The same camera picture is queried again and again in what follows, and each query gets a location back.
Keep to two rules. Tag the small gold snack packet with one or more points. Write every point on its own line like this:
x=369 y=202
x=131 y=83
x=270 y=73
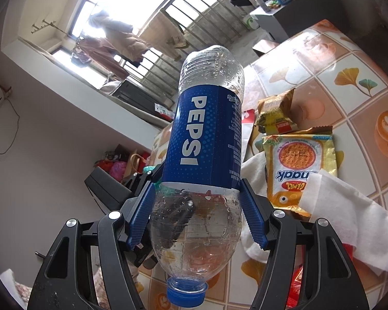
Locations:
x=274 y=113

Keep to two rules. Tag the brown paper bag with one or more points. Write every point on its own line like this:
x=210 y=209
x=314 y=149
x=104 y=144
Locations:
x=135 y=166

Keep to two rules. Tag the yellow snack packet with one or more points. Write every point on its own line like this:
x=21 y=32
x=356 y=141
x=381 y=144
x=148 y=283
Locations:
x=291 y=168

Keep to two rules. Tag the black box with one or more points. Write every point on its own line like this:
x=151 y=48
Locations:
x=100 y=190

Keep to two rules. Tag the pink jacket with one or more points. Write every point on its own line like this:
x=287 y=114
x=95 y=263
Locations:
x=100 y=55

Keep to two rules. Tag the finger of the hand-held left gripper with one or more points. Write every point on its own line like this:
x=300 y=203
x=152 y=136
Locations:
x=141 y=178

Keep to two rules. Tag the patterned tablecloth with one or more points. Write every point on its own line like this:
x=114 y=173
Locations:
x=342 y=103

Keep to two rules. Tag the small white bottle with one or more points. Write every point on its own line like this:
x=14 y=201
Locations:
x=261 y=4

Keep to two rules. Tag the metal railing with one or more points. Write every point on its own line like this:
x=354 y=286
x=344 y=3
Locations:
x=207 y=19

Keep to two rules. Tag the red snack wrapper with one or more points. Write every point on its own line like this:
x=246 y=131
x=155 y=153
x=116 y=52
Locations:
x=296 y=287

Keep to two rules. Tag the beige puffer coat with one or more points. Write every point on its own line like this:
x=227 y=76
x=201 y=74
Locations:
x=119 y=35

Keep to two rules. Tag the metal coat hook rack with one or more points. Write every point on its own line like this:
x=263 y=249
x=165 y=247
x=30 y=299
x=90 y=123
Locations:
x=43 y=25

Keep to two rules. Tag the beige towel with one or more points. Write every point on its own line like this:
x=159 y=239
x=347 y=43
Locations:
x=165 y=35

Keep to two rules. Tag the white paper tissue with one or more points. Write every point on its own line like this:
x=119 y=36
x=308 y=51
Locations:
x=349 y=219

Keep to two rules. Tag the green white bag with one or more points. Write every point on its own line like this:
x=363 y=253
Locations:
x=252 y=22

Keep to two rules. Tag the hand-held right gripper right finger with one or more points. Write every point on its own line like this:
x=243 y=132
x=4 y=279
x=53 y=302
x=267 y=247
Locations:
x=252 y=216

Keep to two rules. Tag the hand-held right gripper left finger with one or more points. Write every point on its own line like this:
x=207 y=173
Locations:
x=142 y=213

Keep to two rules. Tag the black case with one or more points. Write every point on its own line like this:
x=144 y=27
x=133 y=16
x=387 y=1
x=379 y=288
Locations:
x=242 y=1

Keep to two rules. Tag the clear bottle with blue label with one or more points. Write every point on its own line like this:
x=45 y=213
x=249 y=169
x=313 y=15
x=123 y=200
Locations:
x=200 y=135

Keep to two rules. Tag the pink plastic bag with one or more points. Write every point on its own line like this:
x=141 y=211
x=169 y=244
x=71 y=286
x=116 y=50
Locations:
x=117 y=170

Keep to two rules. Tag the grey cabinet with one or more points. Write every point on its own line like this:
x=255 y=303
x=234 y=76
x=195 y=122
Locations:
x=297 y=19

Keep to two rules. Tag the small printed carton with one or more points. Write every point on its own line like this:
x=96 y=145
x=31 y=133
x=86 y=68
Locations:
x=164 y=111

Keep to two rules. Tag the red white plastic bag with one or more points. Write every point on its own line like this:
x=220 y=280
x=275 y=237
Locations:
x=248 y=117

